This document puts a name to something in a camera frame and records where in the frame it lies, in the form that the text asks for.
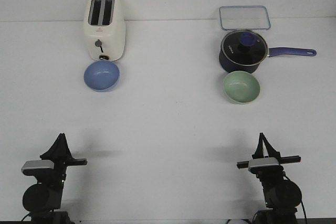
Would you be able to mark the clear plastic food container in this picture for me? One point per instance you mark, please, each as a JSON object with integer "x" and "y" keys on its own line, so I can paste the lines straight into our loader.
{"x": 244, "y": 17}

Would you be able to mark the cream two-slot toaster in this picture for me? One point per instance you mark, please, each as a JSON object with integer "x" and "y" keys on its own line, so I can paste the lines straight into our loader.
{"x": 104, "y": 29}

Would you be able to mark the glass lid with blue knob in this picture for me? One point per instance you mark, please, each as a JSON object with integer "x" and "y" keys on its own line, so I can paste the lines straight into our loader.
{"x": 244, "y": 47}

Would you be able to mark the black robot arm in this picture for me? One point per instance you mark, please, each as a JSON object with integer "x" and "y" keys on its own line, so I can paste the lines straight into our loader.
{"x": 281, "y": 195}
{"x": 42, "y": 200}

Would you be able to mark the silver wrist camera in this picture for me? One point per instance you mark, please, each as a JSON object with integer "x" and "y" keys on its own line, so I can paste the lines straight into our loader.
{"x": 36, "y": 167}
{"x": 256, "y": 164}

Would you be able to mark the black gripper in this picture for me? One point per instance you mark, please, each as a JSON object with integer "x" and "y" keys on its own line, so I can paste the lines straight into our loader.
{"x": 61, "y": 163}
{"x": 259, "y": 153}

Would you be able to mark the dark blue saucepan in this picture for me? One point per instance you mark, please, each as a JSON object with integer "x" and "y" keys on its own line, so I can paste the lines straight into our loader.
{"x": 272, "y": 52}

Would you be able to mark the blue bowl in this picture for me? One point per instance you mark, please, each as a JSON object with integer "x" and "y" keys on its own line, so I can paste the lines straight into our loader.
{"x": 101, "y": 76}

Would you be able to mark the green bowl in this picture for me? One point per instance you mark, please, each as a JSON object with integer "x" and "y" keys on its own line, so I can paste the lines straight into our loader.
{"x": 241, "y": 87}

